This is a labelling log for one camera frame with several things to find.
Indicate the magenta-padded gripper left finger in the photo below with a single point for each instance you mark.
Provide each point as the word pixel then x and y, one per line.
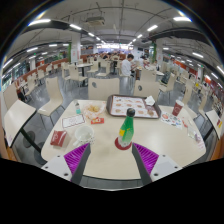
pixel 77 158

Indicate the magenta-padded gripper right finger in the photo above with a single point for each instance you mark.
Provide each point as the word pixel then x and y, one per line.
pixel 146 159

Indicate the red paper box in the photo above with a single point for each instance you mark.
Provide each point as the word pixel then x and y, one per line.
pixel 58 137

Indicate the round red coaster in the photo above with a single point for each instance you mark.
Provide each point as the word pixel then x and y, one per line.
pixel 118 145

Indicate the green drink bottle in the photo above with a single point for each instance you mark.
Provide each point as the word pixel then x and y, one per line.
pixel 127 130

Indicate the white paper card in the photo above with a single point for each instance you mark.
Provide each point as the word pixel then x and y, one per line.
pixel 73 120

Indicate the small red packet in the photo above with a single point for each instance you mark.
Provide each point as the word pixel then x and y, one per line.
pixel 97 121

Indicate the printed paper leaflet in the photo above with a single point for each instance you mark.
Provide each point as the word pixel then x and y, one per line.
pixel 171 119

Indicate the small clear sanitizer bottle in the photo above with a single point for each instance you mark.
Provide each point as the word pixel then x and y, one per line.
pixel 77 108

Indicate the clear bag of food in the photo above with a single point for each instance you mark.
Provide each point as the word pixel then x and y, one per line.
pixel 93 110

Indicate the dark brown food tray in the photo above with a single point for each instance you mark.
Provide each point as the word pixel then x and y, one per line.
pixel 133 106

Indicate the clear plastic wrapper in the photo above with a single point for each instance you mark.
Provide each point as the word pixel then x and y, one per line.
pixel 195 132

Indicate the crumpled white napkin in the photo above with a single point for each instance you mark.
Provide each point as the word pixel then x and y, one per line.
pixel 150 100

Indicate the red paper cup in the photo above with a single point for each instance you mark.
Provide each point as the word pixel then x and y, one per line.
pixel 177 107

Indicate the beige wooden chair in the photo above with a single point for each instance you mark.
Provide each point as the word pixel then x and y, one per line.
pixel 146 89
pixel 103 88
pixel 53 96

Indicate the white side table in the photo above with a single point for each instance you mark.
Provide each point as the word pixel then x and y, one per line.
pixel 18 120
pixel 215 123

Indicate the group of beige chairs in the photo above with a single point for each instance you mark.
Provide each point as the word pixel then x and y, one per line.
pixel 83 68

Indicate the person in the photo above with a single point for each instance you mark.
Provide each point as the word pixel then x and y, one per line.
pixel 126 66

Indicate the group of ceiling lights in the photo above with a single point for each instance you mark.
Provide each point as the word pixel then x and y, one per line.
pixel 110 33

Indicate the ceiling air conditioner unit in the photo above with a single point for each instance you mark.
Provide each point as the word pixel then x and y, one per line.
pixel 95 21

